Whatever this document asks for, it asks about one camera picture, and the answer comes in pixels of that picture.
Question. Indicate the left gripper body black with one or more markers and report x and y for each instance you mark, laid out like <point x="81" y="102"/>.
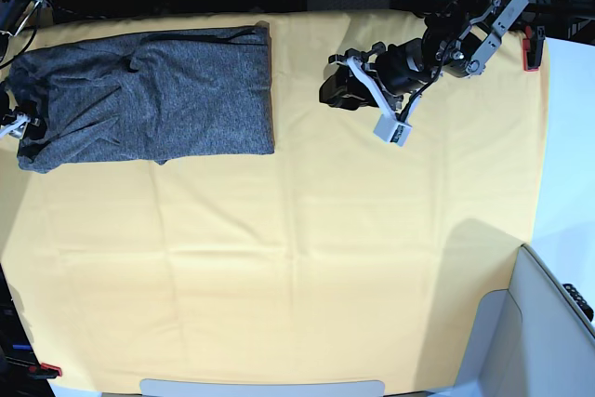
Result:
<point x="402" y="69"/>

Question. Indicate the grey long-sleeve shirt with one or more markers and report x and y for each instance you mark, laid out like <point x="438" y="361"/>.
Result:
<point x="146" y="96"/>

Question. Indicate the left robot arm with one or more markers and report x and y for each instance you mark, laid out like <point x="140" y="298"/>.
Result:
<point x="460" y="37"/>

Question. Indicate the red black clamp right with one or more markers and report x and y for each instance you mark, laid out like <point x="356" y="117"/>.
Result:
<point x="532" y="47"/>

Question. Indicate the red black clamp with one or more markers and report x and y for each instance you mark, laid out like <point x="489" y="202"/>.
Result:
<point x="532" y="47"/>
<point x="43" y="371"/>

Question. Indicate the yellow table cloth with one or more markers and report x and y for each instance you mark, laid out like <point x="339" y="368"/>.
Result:
<point x="337" y="258"/>

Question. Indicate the black remote control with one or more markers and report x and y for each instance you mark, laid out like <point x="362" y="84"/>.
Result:
<point x="580" y="301"/>

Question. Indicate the grey plate at edge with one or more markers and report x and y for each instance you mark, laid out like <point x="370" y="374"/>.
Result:
<point x="155" y="387"/>

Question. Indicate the red black clamp left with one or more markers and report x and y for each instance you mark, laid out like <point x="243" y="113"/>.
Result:
<point x="43" y="371"/>

